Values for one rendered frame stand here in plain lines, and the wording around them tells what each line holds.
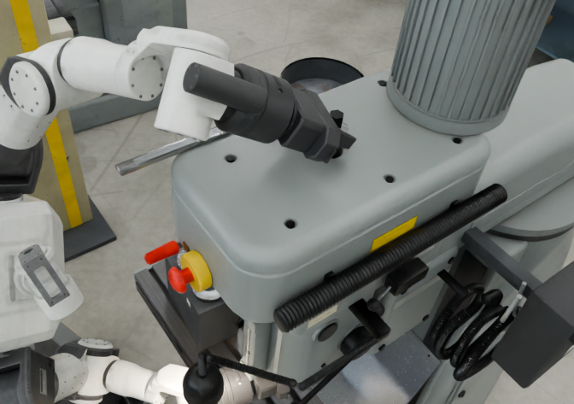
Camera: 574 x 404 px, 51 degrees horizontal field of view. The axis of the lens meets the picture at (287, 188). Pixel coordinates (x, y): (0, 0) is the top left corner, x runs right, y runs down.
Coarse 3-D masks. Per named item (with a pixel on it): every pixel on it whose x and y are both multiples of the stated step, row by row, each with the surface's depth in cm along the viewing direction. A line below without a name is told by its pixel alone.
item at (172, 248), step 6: (162, 246) 96; (168, 246) 96; (174, 246) 96; (180, 246) 97; (150, 252) 95; (156, 252) 95; (162, 252) 95; (168, 252) 95; (174, 252) 96; (144, 258) 95; (150, 258) 94; (156, 258) 94; (162, 258) 95; (150, 264) 94
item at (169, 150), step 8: (216, 128) 88; (208, 136) 87; (216, 136) 87; (168, 144) 85; (176, 144) 85; (184, 144) 85; (192, 144) 85; (200, 144) 86; (152, 152) 83; (160, 152) 84; (168, 152) 84; (176, 152) 84; (128, 160) 82; (136, 160) 82; (144, 160) 82; (152, 160) 82; (160, 160) 83; (120, 168) 81; (128, 168) 81; (136, 168) 81
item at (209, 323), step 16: (176, 256) 164; (192, 288) 156; (208, 288) 158; (176, 304) 173; (192, 304) 154; (208, 304) 154; (224, 304) 155; (192, 320) 160; (208, 320) 156; (224, 320) 161; (192, 336) 167; (208, 336) 162; (224, 336) 166
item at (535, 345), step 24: (552, 288) 94; (528, 312) 96; (552, 312) 92; (504, 336) 103; (528, 336) 98; (552, 336) 93; (504, 360) 105; (528, 360) 100; (552, 360) 100; (528, 384) 103
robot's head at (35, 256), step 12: (24, 252) 97; (36, 252) 95; (48, 252) 97; (24, 264) 93; (36, 264) 94; (48, 264) 94; (36, 276) 94; (60, 288) 96; (48, 300) 96; (60, 300) 97
